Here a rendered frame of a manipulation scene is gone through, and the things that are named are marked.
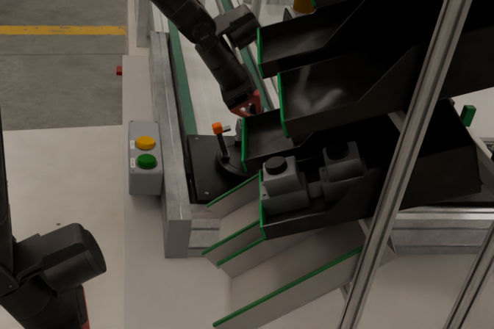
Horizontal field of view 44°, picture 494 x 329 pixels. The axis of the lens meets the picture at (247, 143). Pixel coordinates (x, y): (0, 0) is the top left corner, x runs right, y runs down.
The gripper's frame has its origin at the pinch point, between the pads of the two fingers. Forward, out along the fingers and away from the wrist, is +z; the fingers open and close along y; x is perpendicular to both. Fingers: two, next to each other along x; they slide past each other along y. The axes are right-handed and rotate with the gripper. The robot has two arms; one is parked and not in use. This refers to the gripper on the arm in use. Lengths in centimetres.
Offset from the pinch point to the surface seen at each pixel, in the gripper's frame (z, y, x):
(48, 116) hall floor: 50, 178, 116
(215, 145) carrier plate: 6.8, 7.8, 12.6
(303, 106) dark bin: -23.7, -42.4, -11.5
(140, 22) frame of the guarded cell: -1, 82, 26
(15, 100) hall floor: 39, 192, 130
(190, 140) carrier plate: 3.4, 9.5, 17.1
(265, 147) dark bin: -11.0, -27.8, -2.3
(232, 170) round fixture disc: 6.4, -4.5, 9.9
